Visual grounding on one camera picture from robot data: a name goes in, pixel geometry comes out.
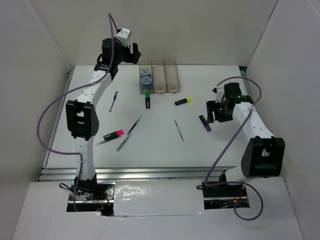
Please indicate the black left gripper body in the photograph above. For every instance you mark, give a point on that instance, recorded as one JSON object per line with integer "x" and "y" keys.
{"x": 124, "y": 54}

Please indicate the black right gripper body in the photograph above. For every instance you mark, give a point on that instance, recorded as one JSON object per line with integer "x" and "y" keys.
{"x": 224, "y": 115}

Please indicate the purple capped black highlighter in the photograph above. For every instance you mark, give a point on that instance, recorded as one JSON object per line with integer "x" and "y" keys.
{"x": 205, "y": 123}

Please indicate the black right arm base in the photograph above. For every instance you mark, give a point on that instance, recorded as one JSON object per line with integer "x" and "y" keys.
{"x": 223, "y": 196}

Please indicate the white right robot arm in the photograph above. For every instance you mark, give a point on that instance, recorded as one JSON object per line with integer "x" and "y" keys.
{"x": 263, "y": 155}

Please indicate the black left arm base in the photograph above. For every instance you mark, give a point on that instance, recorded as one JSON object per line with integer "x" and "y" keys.
{"x": 101, "y": 201}

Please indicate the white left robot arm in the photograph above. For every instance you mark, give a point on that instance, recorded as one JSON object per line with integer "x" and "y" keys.
{"x": 82, "y": 119}

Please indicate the left clear storage bin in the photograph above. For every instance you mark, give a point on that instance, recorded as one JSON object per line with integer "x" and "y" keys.
{"x": 145, "y": 63}

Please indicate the clear storage bin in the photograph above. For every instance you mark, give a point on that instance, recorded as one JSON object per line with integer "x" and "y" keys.
{"x": 158, "y": 76}
{"x": 145, "y": 63}
{"x": 172, "y": 76}

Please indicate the yellow capped black highlighter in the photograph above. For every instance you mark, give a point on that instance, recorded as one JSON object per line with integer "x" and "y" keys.
{"x": 183, "y": 101}

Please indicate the middle clear storage bin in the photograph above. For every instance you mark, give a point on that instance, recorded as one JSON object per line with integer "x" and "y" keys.
{"x": 158, "y": 76}

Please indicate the thin black white pen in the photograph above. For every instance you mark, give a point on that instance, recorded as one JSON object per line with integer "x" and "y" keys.
{"x": 179, "y": 131}

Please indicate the green capped black highlighter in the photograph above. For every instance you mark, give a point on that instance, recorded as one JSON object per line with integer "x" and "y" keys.
{"x": 147, "y": 99}

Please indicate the blue ballpoint pen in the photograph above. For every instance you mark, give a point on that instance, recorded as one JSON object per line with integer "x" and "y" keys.
{"x": 113, "y": 101}

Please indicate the right clear storage bin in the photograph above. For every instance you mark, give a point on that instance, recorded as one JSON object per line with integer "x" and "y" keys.
{"x": 172, "y": 76}

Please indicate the dark blue gel pen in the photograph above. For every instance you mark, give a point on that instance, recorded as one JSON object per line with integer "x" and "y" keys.
{"x": 133, "y": 126}

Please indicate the pink capped black highlighter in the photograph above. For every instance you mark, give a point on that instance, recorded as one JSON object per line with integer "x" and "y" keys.
{"x": 113, "y": 135}

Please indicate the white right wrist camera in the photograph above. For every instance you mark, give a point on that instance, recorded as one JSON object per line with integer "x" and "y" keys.
{"x": 219, "y": 94}

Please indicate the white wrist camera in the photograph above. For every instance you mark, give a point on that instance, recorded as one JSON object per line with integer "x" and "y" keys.
{"x": 219, "y": 94}
{"x": 123, "y": 36}

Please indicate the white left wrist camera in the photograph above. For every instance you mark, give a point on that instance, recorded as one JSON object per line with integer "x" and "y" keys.
{"x": 123, "y": 36}

